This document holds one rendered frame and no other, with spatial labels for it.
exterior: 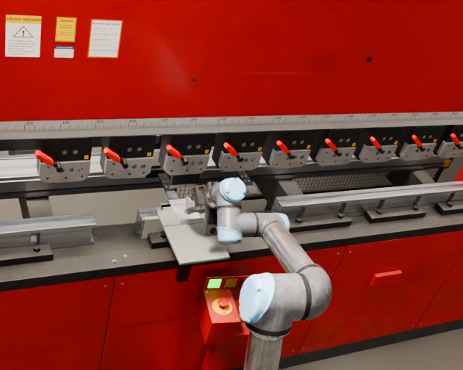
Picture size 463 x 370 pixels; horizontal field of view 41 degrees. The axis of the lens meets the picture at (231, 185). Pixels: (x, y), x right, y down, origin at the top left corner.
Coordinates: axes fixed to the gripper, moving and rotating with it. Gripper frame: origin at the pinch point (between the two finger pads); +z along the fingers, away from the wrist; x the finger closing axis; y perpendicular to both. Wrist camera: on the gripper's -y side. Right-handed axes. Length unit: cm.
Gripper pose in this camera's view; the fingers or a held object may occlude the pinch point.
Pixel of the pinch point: (193, 213)
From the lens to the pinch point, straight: 215.6
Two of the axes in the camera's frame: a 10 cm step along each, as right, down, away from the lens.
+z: -4.1, 1.9, 8.9
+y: -1.4, -9.8, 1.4
